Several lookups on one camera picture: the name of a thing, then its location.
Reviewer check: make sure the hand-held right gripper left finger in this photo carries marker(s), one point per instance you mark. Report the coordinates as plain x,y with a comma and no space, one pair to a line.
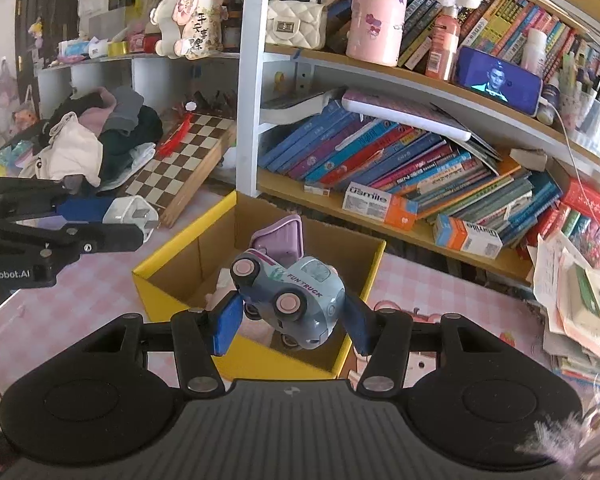
225,325

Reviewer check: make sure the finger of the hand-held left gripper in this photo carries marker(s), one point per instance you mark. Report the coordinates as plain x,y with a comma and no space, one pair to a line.
105,237
87,210

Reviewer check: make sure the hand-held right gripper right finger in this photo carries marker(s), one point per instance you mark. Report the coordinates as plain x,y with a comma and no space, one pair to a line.
360,325

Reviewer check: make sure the white plug charger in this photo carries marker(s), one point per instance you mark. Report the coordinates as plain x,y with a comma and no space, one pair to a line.
130,212

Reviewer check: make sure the blue toy truck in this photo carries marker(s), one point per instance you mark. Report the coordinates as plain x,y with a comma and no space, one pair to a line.
300,285

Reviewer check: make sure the yellow cardboard box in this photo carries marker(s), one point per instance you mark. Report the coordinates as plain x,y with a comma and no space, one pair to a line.
180,260

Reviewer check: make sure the pink checkered desktop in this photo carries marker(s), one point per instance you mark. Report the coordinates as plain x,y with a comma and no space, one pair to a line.
430,285

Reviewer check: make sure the dark clothes pile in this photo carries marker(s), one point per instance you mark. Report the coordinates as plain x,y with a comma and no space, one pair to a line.
125,130

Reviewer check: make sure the colourful plastic bag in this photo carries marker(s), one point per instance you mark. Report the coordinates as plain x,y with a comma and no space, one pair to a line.
5,157

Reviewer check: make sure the wooden chessboard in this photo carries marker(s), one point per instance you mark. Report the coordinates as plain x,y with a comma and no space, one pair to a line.
190,160

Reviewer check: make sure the red tassel ornament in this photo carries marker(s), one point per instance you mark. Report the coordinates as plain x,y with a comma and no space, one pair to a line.
175,135

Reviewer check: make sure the orange white carton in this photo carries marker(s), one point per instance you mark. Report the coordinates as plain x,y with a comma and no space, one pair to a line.
375,205
467,237

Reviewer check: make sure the white side shelf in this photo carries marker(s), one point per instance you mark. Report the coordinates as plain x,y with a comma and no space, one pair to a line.
105,67

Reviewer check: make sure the blue white tissue pack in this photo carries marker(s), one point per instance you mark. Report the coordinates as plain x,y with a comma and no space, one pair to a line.
80,47

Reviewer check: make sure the yellow ribbon roll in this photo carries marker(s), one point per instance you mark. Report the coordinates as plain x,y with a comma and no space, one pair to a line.
119,48

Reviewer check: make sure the row of children's books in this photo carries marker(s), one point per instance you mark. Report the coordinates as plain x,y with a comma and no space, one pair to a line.
380,160

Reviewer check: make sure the white bookshelf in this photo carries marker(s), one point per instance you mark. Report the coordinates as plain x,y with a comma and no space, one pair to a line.
247,110

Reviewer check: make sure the white flat device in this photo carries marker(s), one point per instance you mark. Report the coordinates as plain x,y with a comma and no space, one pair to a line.
405,115

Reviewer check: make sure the stack of papers and notebooks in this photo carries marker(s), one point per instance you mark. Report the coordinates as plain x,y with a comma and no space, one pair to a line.
575,310

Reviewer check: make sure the pale fuzzy fur trim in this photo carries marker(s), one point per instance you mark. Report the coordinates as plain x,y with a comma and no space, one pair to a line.
555,435

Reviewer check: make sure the red book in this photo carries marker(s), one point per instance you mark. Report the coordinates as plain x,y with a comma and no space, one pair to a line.
595,210

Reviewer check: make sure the smartphone with lit screen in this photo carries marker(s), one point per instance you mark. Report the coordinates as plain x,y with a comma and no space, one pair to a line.
497,80

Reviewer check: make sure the white quilted handbag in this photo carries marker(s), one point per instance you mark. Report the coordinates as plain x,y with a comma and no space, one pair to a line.
295,20

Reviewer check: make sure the peach pink bottle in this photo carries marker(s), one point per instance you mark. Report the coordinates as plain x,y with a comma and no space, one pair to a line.
442,45

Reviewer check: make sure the pink cartoon cup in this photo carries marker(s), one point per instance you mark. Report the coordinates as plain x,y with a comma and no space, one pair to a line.
377,15

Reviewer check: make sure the white small bottle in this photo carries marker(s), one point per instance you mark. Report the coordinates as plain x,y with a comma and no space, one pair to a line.
535,50

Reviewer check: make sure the row of paperback books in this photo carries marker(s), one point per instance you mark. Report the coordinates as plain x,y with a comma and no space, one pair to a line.
505,20

